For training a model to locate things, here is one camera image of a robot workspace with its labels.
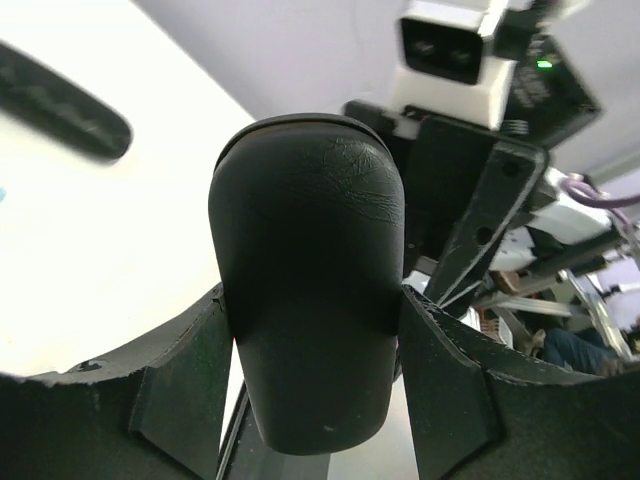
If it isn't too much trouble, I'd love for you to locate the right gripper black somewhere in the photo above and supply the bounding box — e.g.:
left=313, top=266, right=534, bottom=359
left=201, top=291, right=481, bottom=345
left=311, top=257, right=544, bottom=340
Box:
left=343, top=34, right=602, bottom=309

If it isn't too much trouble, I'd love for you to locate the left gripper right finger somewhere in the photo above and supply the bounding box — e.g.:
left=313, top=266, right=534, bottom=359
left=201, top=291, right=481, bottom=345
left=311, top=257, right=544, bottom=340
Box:
left=399, top=287, right=639, bottom=479

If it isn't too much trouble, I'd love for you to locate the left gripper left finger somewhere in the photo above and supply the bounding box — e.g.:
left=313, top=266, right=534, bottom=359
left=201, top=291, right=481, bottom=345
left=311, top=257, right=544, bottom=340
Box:
left=1, top=286, right=232, bottom=479

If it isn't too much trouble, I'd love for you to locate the black glasses case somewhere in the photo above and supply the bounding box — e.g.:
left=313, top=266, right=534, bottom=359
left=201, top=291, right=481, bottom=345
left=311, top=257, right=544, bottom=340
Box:
left=1, top=42, right=133, bottom=162
left=208, top=114, right=405, bottom=456

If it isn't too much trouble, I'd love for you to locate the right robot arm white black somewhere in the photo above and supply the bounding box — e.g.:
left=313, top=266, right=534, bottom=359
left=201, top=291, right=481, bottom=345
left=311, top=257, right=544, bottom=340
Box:
left=343, top=35, right=623, bottom=307

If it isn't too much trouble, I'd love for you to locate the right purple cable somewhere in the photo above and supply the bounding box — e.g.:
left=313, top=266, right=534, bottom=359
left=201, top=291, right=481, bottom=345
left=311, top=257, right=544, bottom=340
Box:
left=559, top=172, right=640, bottom=231

